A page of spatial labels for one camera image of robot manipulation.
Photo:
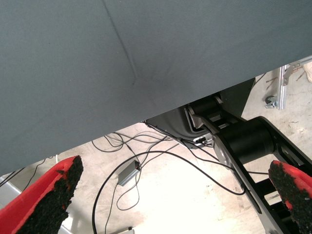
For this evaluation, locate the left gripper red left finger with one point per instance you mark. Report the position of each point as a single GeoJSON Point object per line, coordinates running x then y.
{"type": "Point", "coordinates": [36, 207]}

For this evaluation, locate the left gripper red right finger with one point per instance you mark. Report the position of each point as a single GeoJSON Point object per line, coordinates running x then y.
{"type": "Point", "coordinates": [295, 195]}

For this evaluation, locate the white power strip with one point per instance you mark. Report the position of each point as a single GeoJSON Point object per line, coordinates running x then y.
{"type": "Point", "coordinates": [128, 230]}

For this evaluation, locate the grey caster wheel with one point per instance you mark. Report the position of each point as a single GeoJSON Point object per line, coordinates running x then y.
{"type": "Point", "coordinates": [271, 102]}

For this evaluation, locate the grey power adapter box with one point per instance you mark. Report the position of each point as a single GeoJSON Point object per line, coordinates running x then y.
{"type": "Point", "coordinates": [128, 173]}

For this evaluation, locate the aluminium profile leg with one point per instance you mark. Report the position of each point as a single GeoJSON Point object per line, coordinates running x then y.
{"type": "Point", "coordinates": [282, 97]}

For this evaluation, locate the pale beige lump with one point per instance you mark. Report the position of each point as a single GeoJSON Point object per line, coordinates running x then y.
{"type": "Point", "coordinates": [309, 71]}

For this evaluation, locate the dark grey table cloth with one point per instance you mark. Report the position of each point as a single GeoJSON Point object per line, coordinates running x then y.
{"type": "Point", "coordinates": [97, 73]}

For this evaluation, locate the metal corner bracket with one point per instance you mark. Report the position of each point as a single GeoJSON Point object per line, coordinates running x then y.
{"type": "Point", "coordinates": [288, 73]}

